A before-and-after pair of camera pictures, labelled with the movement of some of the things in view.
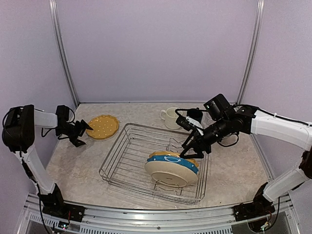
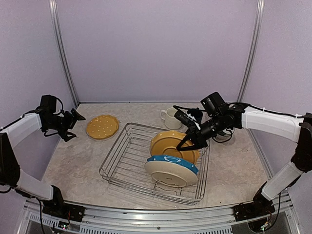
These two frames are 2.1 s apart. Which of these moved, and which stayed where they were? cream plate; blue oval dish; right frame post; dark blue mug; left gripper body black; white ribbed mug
Moved: left gripper body black
Stayed: blue oval dish; white ribbed mug; dark blue mug; cream plate; right frame post
